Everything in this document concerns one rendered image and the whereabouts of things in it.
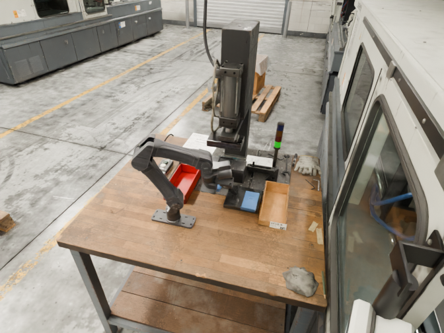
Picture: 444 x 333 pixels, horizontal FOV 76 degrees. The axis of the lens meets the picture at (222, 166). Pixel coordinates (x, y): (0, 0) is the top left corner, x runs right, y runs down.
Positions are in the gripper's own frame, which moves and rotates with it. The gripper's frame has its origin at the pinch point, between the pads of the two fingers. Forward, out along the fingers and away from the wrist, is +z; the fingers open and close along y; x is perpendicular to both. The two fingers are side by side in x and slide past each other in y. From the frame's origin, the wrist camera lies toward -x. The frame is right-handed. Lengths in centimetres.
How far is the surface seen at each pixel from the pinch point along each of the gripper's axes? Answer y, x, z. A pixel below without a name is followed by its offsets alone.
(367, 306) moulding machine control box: -41, -41, -78
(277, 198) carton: 5.8, -32.0, 13.5
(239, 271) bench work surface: -34.4, -20.0, -8.9
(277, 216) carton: -5.3, -32.7, 7.0
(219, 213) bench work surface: -9.3, -5.5, 6.2
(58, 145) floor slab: 77, 228, 168
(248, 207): -4.1, -18.8, 6.0
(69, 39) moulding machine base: 351, 403, 272
